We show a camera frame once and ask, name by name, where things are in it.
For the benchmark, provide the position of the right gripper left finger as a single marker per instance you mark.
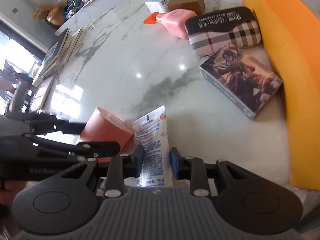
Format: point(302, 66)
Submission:
point(119, 168)

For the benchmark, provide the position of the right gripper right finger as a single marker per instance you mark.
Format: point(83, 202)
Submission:
point(197, 172)

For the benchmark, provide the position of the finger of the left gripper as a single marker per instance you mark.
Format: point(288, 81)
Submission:
point(97, 149)
point(46, 123)

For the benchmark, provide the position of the white cream tube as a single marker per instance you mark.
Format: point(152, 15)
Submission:
point(151, 132)

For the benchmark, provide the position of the anime art card box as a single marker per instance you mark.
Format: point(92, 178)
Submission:
point(244, 80)

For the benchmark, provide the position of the plaid glasses case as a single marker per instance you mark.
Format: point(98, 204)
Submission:
point(209, 32)

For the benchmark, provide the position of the person's left hand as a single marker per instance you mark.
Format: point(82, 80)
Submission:
point(8, 192)

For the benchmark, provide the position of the pink tray on table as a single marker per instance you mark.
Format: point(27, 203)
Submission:
point(40, 97)

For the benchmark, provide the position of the grey office chair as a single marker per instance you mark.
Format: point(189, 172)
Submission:
point(18, 98)

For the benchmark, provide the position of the stack of books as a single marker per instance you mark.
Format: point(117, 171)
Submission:
point(57, 55)

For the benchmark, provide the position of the golden vase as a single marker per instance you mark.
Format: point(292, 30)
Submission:
point(55, 15)

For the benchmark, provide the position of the pink lotion bottle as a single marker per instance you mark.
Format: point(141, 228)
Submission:
point(173, 21)

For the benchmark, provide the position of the translucent white cube box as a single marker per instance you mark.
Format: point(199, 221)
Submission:
point(157, 5)

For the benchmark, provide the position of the brown cardboard box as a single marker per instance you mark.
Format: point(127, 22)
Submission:
point(197, 6)

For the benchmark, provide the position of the large orange storage box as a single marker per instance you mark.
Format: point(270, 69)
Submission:
point(290, 32)

